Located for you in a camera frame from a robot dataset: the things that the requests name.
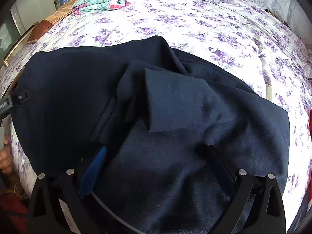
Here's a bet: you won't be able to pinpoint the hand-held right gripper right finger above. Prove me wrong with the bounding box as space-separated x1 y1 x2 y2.
206 145 287 234

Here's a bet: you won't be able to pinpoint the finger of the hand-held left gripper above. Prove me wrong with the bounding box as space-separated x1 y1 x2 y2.
11 88 34 106

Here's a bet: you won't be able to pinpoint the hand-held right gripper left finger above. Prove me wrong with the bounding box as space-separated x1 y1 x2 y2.
27 146 109 234

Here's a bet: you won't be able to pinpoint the navy blue pants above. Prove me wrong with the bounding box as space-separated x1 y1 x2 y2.
11 35 290 234

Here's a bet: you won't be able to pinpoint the person's left hand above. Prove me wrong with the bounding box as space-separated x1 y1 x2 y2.
0 134 14 175

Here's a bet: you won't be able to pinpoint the white cabinet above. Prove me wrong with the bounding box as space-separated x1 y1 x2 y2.
0 0 58 66

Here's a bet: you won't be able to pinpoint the person's red clothing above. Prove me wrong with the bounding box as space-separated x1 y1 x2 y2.
0 192 28 234

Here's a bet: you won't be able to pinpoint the purple floral bedsheet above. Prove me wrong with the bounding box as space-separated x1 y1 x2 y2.
0 0 312 234

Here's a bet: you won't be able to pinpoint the wooden bed frame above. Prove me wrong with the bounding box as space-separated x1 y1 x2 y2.
0 0 92 98

